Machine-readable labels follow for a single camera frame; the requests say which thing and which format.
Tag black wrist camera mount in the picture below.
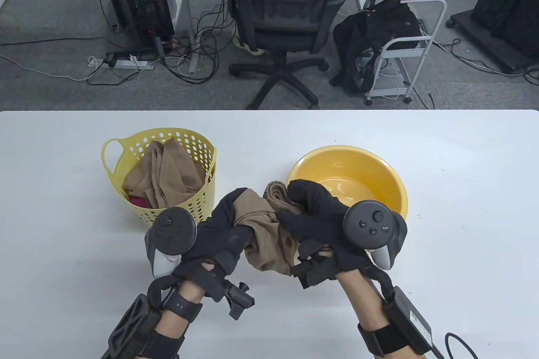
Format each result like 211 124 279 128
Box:
217 281 255 321
291 250 337 290

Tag black cable on table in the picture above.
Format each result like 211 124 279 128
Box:
444 333 478 359

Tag black backpack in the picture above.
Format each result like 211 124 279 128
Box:
329 0 423 95

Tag black ribbed forearm pack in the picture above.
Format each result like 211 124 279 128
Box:
101 293 163 359

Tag tan shorts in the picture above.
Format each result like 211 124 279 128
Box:
122 139 207 209
232 181 304 276

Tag metal desk leg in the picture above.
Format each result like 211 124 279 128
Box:
177 0 199 75

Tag tangled black floor cables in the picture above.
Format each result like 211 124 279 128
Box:
162 5 234 85

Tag black cabinet on casters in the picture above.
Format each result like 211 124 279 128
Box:
446 0 539 74

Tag black forearm strap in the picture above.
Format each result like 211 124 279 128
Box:
358 323 407 357
141 330 186 359

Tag black forearm battery box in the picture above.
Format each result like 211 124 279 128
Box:
385 287 433 355

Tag person's left forearm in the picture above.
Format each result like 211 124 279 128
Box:
143 279 207 359

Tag yellow perforated plastic basket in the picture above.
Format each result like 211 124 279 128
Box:
101 128 218 225

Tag person's left hand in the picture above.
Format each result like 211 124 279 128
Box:
173 188 255 282

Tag white power strip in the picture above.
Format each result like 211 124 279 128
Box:
88 56 154 70

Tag person's right hand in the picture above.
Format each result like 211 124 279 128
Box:
276 179 375 279

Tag black office chair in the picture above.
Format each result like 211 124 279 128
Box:
222 0 356 110

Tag yellow plastic basin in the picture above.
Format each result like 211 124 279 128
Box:
286 146 408 225

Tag black computer tower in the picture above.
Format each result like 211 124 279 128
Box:
93 0 175 53

